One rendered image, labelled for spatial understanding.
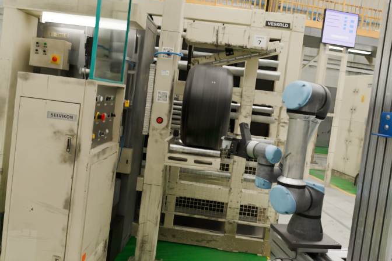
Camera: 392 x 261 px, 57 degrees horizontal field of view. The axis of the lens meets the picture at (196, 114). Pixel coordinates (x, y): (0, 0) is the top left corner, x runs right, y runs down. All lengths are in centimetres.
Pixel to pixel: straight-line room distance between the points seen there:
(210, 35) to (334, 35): 387
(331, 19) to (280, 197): 506
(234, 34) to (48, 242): 178
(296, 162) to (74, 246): 116
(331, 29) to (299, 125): 491
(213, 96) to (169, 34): 54
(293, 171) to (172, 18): 139
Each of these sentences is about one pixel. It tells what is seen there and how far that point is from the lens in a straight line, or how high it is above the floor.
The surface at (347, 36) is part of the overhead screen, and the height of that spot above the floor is 249.
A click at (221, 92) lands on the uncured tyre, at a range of 221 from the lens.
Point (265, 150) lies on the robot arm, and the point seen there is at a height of 106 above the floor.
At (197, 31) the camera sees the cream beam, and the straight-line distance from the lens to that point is 271.
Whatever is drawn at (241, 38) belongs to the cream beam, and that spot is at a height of 171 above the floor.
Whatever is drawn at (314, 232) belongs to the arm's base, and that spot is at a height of 75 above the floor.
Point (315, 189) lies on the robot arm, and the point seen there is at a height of 93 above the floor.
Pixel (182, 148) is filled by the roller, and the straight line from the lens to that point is 235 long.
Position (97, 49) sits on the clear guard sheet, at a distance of 187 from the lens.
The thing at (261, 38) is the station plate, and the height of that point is 172.
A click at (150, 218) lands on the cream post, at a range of 257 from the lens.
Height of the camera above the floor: 126
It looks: 3 degrees down
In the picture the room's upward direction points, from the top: 7 degrees clockwise
